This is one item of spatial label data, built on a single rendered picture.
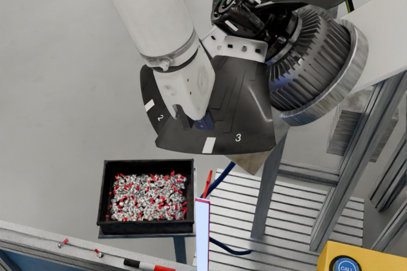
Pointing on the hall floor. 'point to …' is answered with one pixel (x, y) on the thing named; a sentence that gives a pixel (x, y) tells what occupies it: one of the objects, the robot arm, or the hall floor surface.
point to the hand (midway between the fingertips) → (203, 118)
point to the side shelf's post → (392, 231)
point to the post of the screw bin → (180, 250)
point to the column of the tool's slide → (390, 179)
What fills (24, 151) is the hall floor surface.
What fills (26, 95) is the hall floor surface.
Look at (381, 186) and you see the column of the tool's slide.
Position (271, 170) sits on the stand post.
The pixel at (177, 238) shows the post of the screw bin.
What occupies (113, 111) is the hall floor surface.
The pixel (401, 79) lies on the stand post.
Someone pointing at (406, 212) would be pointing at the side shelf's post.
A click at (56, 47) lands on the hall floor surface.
